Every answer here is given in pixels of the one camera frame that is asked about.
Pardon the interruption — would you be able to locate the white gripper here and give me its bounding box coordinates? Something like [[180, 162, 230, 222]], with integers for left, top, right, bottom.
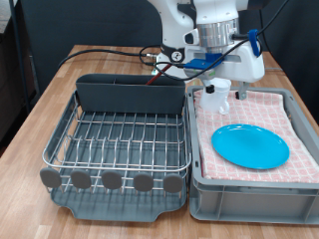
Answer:
[[183, 44, 266, 101]]

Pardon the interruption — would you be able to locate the blue plate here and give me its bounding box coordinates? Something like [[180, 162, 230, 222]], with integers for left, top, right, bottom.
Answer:
[[210, 123, 290, 170]]

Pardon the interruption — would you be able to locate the brown wooden spoon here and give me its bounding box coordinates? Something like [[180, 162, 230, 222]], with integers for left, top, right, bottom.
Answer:
[[145, 63, 173, 87]]

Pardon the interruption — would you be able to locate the white mug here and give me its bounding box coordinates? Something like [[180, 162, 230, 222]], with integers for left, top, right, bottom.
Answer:
[[198, 78, 232, 116]]

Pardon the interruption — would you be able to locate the pink checked cloth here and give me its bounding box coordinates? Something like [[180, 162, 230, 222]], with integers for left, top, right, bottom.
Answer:
[[193, 89, 319, 184]]

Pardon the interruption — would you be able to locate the dark grey utensil holder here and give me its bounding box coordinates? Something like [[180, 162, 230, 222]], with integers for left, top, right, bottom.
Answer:
[[75, 73, 186, 116]]

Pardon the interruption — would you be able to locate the grey plastic crate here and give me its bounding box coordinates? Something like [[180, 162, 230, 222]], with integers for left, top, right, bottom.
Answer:
[[185, 86, 319, 225]]

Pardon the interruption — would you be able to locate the grey plastic drain tray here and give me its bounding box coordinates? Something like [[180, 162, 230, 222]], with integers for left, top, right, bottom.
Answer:
[[49, 91, 189, 223]]

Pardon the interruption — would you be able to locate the black metal pole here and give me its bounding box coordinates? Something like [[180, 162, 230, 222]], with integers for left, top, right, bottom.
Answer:
[[8, 0, 33, 114]]

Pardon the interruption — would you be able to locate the dark side cabinet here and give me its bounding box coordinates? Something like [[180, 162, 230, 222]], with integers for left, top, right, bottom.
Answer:
[[0, 19, 38, 147]]

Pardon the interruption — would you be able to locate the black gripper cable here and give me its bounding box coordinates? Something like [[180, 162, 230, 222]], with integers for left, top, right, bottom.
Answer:
[[153, 0, 291, 83]]

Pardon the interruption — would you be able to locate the blue cable clip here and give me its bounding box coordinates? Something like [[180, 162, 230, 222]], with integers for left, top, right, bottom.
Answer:
[[247, 29, 262, 58]]

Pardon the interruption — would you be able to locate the thin black hanging cable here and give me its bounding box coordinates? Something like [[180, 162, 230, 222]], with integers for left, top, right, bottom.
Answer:
[[262, 43, 288, 76]]

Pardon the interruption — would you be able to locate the looped black cable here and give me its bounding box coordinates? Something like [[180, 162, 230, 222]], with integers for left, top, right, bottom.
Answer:
[[139, 44, 162, 67]]

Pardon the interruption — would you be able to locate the long black table cable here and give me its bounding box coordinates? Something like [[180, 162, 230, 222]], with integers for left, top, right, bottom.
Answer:
[[58, 48, 158, 70]]

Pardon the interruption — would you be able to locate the metal wire dish rack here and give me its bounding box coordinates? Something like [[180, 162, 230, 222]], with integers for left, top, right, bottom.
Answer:
[[39, 91, 192, 197]]

